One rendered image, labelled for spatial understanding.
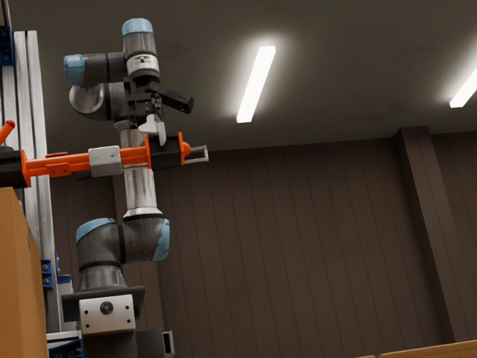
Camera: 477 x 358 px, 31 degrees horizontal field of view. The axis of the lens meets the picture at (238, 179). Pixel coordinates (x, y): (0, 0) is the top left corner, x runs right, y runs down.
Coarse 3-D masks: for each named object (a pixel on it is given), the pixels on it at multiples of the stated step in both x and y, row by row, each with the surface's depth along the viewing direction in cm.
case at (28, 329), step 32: (0, 192) 169; (0, 224) 166; (0, 256) 164; (32, 256) 189; (0, 288) 161; (32, 288) 182; (0, 320) 159; (32, 320) 175; (0, 352) 157; (32, 352) 169
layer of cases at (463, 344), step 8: (448, 344) 103; (456, 344) 103; (464, 344) 103; (472, 344) 103; (392, 352) 102; (400, 352) 102; (408, 352) 102; (416, 352) 102; (424, 352) 102; (432, 352) 102; (440, 352) 102; (448, 352) 102; (456, 352) 102; (464, 352) 102; (472, 352) 102
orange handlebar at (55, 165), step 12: (48, 156) 192; (60, 156) 192; (72, 156) 192; (84, 156) 192; (132, 156) 194; (144, 156) 197; (36, 168) 195; (48, 168) 192; (60, 168) 193; (72, 168) 196; (84, 168) 196
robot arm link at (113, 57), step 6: (108, 54) 215; (114, 54) 215; (120, 54) 215; (114, 60) 213; (120, 60) 214; (114, 66) 213; (120, 66) 213; (126, 66) 213; (114, 72) 214; (120, 72) 214; (126, 72) 214; (114, 78) 215; (120, 78) 215
